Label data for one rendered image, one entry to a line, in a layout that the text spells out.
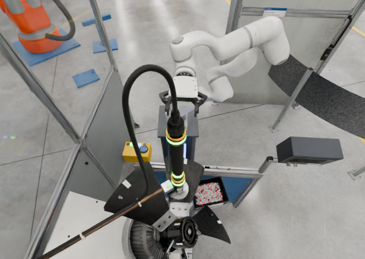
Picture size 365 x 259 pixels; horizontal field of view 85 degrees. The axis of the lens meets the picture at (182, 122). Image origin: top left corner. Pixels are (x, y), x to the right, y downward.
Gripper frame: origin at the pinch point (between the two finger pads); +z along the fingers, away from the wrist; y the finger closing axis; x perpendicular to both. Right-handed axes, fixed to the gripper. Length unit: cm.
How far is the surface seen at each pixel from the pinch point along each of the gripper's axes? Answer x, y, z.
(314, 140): -40, -70, -19
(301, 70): -76, -111, -126
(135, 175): -22.3, 16.5, 14.0
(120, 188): -22.4, 21.0, 19.2
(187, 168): -47.3, -3.1, -1.8
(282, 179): -165, -110, -49
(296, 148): -42, -60, -14
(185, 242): -41, -4, 32
